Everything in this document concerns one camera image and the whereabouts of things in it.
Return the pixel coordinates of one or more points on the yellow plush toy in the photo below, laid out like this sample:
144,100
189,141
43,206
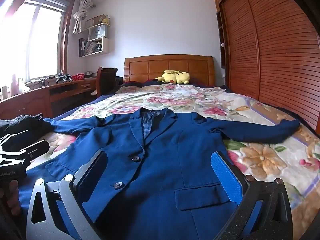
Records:
175,77

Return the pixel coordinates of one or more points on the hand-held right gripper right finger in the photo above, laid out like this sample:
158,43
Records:
225,177

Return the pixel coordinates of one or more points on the wooden chair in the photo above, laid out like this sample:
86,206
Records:
107,77

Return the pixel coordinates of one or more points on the person's left hand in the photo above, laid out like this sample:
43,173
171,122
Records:
11,197

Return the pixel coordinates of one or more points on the white paper bag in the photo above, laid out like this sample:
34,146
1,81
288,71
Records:
98,31

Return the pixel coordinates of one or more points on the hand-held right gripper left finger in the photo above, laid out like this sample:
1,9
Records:
93,170

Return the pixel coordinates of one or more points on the window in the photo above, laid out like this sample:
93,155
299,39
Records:
42,42

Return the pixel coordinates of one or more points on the white wall shelf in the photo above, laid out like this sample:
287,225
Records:
105,46

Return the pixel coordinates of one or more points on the wooden desk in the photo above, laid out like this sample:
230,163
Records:
37,100

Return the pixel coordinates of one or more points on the pink bottle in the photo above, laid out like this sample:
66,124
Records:
14,86

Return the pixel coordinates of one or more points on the black devices on desk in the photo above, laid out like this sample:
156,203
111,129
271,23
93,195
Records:
63,78

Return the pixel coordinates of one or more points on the red basket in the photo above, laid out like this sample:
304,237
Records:
78,77

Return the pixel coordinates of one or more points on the floral blanket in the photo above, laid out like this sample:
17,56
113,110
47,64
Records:
262,155

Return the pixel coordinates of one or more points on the tied white curtain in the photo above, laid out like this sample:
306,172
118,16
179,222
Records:
80,17

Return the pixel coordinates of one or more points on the wooden bed headboard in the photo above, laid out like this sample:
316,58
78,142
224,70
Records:
175,65

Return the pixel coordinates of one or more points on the wooden slatted wardrobe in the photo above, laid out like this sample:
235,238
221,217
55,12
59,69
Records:
275,55

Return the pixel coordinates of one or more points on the blue blazer jacket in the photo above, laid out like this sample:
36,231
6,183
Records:
160,170

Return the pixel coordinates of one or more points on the black garment with white stripes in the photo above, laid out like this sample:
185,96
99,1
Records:
25,123

